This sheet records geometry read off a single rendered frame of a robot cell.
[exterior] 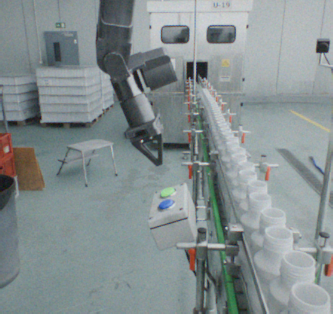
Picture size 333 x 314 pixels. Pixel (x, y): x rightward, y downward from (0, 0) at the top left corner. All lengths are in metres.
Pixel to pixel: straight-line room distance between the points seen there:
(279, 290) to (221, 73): 4.42
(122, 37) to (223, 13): 4.26
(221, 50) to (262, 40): 5.79
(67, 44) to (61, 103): 4.32
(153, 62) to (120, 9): 0.11
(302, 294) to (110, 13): 0.48
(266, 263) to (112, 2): 0.45
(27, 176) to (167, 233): 3.17
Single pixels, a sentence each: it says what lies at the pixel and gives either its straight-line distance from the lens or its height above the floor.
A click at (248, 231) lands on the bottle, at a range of 0.59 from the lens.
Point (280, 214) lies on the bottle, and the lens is 0.55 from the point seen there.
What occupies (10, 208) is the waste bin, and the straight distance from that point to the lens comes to 2.21.
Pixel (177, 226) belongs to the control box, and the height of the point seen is 1.09.
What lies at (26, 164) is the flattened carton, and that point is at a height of 0.31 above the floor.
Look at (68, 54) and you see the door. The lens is 10.85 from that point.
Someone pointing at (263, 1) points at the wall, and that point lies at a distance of 10.57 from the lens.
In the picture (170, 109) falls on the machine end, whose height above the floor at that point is 0.65.
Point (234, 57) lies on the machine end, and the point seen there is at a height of 1.37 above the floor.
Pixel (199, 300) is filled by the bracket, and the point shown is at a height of 0.97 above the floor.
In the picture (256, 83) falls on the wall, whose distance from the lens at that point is 10.50.
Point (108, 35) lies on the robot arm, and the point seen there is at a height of 1.43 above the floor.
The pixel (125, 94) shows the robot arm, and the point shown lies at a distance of 0.63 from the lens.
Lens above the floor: 1.40
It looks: 17 degrees down
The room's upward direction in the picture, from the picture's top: straight up
